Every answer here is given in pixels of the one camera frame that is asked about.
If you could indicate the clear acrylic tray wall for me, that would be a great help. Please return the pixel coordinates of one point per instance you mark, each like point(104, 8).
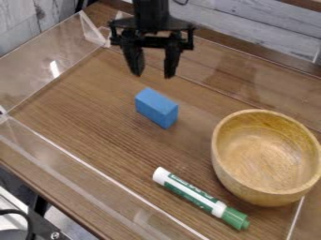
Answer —
point(86, 150)

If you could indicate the green white marker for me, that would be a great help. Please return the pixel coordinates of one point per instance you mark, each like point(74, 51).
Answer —
point(201, 198)

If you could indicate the blue foam block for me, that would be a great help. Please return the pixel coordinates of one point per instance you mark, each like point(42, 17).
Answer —
point(157, 107)

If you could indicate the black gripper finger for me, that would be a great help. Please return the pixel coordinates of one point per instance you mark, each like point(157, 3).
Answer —
point(133, 52)
point(173, 55)

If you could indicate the brown wooden bowl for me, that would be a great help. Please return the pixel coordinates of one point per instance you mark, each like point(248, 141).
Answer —
point(265, 157)

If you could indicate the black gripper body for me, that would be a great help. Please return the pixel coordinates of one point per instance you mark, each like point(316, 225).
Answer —
point(152, 28)

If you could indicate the black equipment with cable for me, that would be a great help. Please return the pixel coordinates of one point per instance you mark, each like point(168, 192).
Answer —
point(18, 226)

